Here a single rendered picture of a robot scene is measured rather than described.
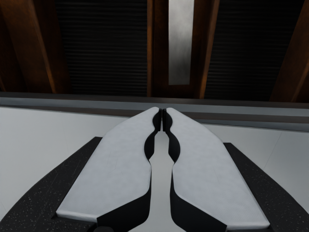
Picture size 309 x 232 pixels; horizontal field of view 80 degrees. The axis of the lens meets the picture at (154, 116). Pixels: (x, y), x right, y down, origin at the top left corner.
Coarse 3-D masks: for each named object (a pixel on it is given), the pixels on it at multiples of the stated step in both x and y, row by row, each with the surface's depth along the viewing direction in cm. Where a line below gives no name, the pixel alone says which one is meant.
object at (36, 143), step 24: (0, 120) 14; (24, 120) 14; (48, 120) 14; (0, 144) 15; (24, 144) 15; (48, 144) 15; (0, 168) 17; (24, 168) 16; (48, 168) 16; (0, 192) 18; (24, 192) 18
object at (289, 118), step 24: (0, 96) 16; (24, 96) 16; (48, 96) 16; (72, 96) 16; (96, 96) 16; (120, 96) 16; (216, 120) 15; (240, 120) 15; (264, 120) 15; (288, 120) 15
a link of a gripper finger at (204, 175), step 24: (168, 120) 11; (192, 120) 10; (192, 144) 8; (216, 144) 8; (192, 168) 7; (216, 168) 7; (192, 192) 6; (216, 192) 6; (240, 192) 6; (192, 216) 6; (216, 216) 5; (240, 216) 6; (264, 216) 6
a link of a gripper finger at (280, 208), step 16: (224, 144) 8; (240, 160) 8; (256, 176) 7; (256, 192) 6; (272, 192) 6; (272, 208) 6; (288, 208) 6; (272, 224) 5; (288, 224) 5; (304, 224) 5
